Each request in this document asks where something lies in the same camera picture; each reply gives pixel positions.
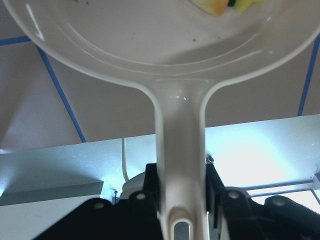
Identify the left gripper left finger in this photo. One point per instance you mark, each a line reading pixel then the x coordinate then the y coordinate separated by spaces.
pixel 134 218

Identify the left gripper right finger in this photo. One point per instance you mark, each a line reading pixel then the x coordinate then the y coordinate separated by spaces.
pixel 233 215

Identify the beige plastic dustpan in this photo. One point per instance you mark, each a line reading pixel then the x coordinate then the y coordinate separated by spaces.
pixel 178 55

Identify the yellow green sponge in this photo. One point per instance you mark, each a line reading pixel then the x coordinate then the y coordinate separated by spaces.
pixel 240 6

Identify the toy croissant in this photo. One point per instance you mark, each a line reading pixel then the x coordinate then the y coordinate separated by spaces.
pixel 212 7

